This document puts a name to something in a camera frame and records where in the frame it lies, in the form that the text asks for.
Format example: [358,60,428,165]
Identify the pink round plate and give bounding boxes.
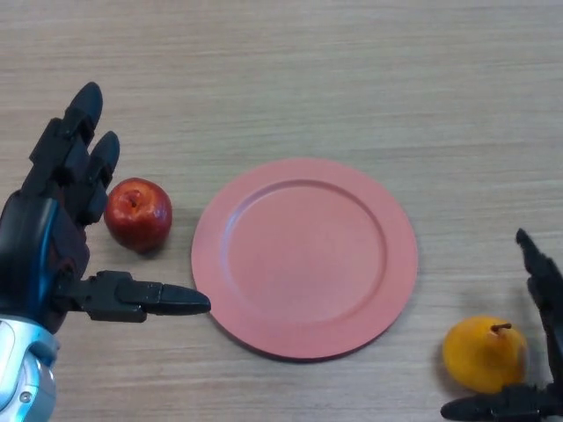
[190,157,419,362]

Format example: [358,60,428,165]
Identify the red apple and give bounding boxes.
[104,177,173,255]

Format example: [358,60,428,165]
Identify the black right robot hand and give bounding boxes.
[440,227,563,422]

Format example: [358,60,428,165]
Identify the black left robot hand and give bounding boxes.
[0,81,212,335]

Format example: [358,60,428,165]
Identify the yellow pear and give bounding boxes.
[442,315,528,395]

